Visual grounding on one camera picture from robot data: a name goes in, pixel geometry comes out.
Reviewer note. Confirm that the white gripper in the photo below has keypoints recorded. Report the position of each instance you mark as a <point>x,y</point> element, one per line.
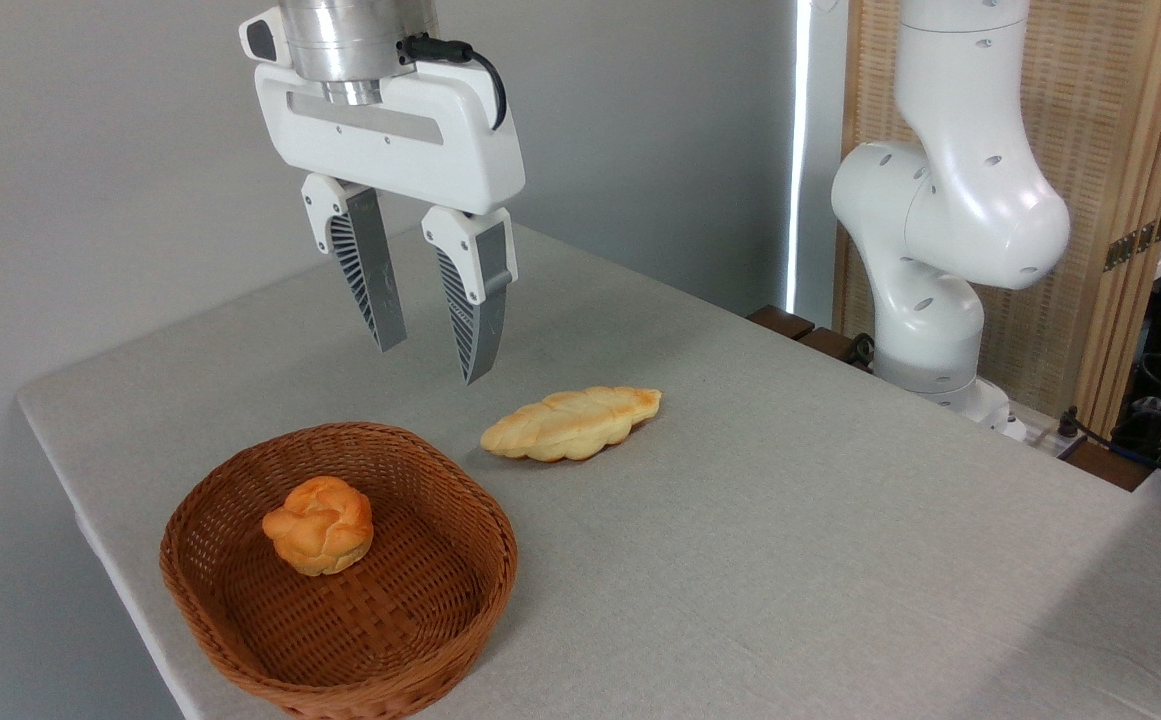
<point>440,160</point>

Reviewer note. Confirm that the round orange bread bun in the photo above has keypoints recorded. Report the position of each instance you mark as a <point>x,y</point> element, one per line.
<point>320,525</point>

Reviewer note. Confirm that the long braided bread loaf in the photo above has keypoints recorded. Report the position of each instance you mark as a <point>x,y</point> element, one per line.
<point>570,422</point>

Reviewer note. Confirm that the brown wicker basket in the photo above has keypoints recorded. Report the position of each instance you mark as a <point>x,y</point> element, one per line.
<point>390,620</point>

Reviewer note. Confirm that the dark wooden block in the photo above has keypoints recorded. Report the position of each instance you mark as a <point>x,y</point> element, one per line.
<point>830,344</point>
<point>780,321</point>

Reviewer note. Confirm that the grey tablecloth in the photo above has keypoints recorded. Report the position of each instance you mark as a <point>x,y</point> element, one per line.
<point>840,560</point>

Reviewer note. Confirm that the wooden woven folding screen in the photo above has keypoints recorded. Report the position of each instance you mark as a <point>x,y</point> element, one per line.
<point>1100,120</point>

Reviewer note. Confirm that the dark wooden board edge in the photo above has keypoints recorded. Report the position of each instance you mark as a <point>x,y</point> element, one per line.
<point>1110,467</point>

